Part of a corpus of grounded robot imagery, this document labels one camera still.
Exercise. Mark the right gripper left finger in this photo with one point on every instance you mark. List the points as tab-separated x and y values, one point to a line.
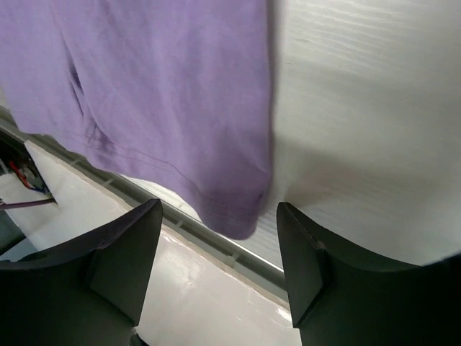
89	290

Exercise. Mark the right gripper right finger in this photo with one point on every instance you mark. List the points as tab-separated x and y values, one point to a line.
343	294

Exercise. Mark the purple t-shirt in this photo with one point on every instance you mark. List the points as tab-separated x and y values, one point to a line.
173	92

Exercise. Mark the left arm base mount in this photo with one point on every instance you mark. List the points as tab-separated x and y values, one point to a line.
16	160

